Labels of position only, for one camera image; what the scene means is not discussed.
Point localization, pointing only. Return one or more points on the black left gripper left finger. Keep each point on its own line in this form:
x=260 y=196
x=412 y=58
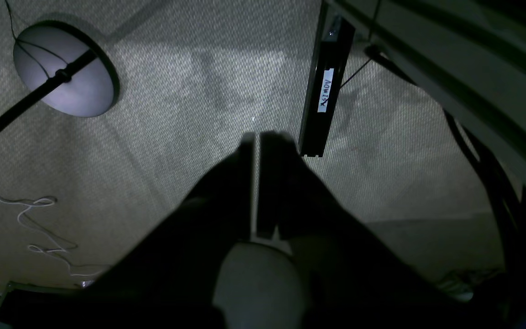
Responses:
x=168 y=280

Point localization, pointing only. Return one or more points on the round grey lamp base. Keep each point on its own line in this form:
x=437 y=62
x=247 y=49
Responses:
x=48 y=49

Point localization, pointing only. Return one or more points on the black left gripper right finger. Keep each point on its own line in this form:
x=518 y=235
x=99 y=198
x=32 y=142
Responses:
x=351 y=279

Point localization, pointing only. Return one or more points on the black labelled aluminium rail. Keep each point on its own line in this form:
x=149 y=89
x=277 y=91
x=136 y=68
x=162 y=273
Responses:
x=333 y=42

